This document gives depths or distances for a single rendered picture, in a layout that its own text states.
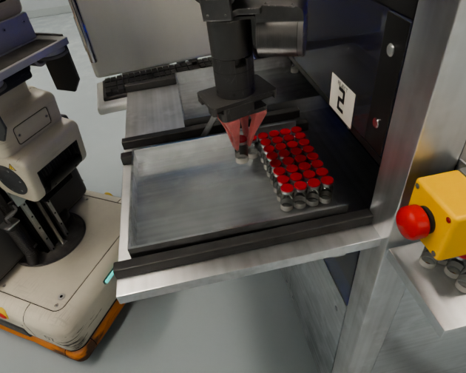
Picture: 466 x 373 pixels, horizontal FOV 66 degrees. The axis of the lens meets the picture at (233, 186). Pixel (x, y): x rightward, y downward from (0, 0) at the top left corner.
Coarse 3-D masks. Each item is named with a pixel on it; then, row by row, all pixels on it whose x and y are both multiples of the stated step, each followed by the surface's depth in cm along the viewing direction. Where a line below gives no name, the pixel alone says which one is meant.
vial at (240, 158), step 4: (240, 144) 58; (244, 144) 58; (240, 148) 58; (244, 148) 58; (236, 152) 59; (240, 152) 58; (244, 152) 59; (236, 156) 60; (240, 156) 59; (244, 156) 59; (248, 156) 60; (236, 160) 60; (240, 160) 59; (244, 160) 60; (248, 160) 60
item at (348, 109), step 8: (336, 80) 59; (336, 88) 59; (344, 88) 56; (336, 96) 60; (352, 96) 54; (336, 104) 60; (344, 104) 57; (352, 104) 55; (344, 112) 58; (352, 112) 55; (344, 120) 59
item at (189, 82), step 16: (256, 64) 101; (272, 64) 102; (288, 64) 103; (176, 80) 94; (192, 80) 100; (208, 80) 100; (272, 80) 97; (288, 80) 96; (304, 80) 95; (192, 96) 94; (272, 96) 90; (288, 96) 89; (304, 96) 88; (320, 96) 82; (192, 112) 87; (208, 112) 87
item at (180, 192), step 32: (288, 128) 75; (160, 160) 74; (192, 160) 73; (224, 160) 72; (256, 160) 71; (160, 192) 66; (192, 192) 65; (224, 192) 65; (256, 192) 64; (160, 224) 60; (192, 224) 59; (224, 224) 59; (256, 224) 54; (288, 224) 55
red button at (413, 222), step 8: (400, 208) 42; (408, 208) 40; (416, 208) 40; (400, 216) 41; (408, 216) 40; (416, 216) 39; (424, 216) 39; (400, 224) 41; (408, 224) 40; (416, 224) 39; (424, 224) 39; (400, 232) 42; (408, 232) 40; (416, 232) 39; (424, 232) 39
